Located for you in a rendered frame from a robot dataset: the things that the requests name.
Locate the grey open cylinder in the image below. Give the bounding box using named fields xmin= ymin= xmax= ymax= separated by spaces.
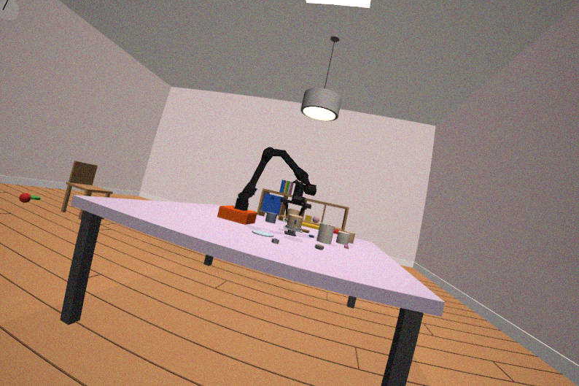
xmin=316 ymin=223 xmax=335 ymax=244

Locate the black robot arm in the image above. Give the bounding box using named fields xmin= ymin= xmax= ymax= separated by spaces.
xmin=234 ymin=147 xmax=316 ymax=211

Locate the small grey balance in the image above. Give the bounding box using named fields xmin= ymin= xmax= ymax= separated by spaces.
xmin=284 ymin=218 xmax=303 ymax=236

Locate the grey cylinder with beige top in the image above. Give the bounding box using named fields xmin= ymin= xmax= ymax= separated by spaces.
xmin=336 ymin=231 xmax=350 ymax=245

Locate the dark grey cylinder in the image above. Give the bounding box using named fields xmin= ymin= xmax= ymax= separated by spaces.
xmin=265 ymin=212 xmax=277 ymax=223

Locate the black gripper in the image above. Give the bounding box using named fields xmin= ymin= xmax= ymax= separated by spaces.
xmin=280 ymin=191 xmax=311 ymax=216

